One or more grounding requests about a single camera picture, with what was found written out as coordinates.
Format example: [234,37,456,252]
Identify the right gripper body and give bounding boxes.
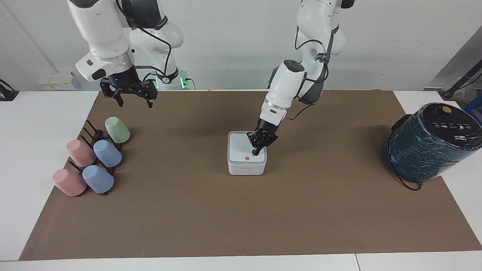
[107,66,146,94]

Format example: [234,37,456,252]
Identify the dark wooden cup rack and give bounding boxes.
[69,119,123,196]

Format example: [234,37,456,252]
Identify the pink plastic cup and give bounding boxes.
[66,139,97,167]
[52,169,87,197]

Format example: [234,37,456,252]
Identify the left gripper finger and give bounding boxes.
[247,129,264,157]
[258,132,279,156]

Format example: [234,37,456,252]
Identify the blue plastic cup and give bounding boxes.
[93,140,123,168]
[82,164,115,194]

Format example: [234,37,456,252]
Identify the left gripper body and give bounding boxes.
[257,118,281,137]

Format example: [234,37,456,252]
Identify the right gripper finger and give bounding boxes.
[99,80,125,108]
[140,79,159,109]

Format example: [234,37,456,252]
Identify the small white square trash can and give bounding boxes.
[227,131,268,176]

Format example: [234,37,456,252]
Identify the dark teal wrapped cylinder appliance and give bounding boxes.
[382,102,482,184]

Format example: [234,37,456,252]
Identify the green plastic cup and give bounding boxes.
[104,116,131,145]

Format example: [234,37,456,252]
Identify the black stand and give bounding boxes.
[0,79,20,102]
[440,59,482,100]

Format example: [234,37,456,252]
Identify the blue box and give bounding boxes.
[462,94,482,125]

